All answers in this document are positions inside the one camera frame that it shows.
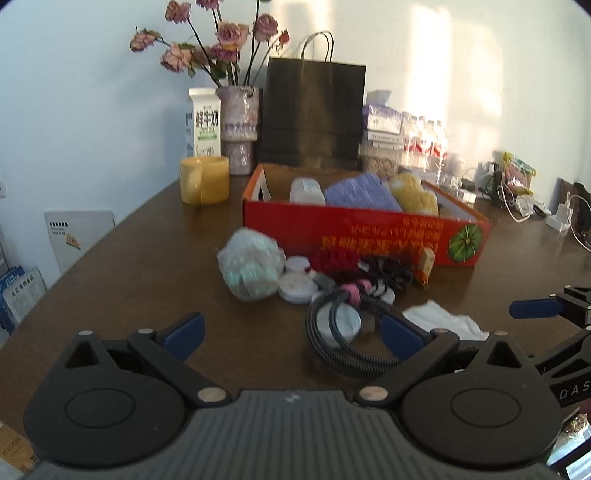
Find brown cardboard carton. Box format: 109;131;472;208
0;422;35;472

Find pack of water bottles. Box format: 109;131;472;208
401;111;448;169

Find flat white box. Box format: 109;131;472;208
362;130;403;147

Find white charger with cable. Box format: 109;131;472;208
505;185;536;224

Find purple tissue pack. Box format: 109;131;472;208
362;90;404;134

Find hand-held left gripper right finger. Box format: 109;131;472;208
355;311;539;409

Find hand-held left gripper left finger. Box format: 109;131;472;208
62;314;232;409

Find black paper bag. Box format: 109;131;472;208
256;31;367;171

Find white round device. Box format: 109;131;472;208
443;154;468;178

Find red cardboard box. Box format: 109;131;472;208
242;162;492;268

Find small orange box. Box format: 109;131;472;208
413;247;437;289

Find white green milk carton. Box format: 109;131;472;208
185;88;222;158

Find dried pink roses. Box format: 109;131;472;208
129;0;291;88

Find red fuzzy hair tie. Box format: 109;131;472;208
308;248;361;273

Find black braided cable bundle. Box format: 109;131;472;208
305;256;414;380

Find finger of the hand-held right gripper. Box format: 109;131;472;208
531;329;591;384
510;286;591;326

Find purple speckled vase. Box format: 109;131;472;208
216;85;262;176

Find yellow white plush toy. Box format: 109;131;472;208
388;172;439;217

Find yellow mug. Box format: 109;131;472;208
179;156;230;205

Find white cloth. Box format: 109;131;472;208
402;300;490;342

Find white sign board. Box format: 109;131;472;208
45;210;116;278

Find yellow pink snack packet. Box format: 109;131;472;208
501;151;537;195

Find white round flat lid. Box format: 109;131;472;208
278;272;319;304

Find crumpled clear plastic bag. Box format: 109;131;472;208
217;227;286;302

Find blue white booklet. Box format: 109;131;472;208
0;265;47;333

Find purple fabric pouch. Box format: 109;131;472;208
323;173;402;213

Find translucent white plastic bottle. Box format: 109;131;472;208
289;178;326;205

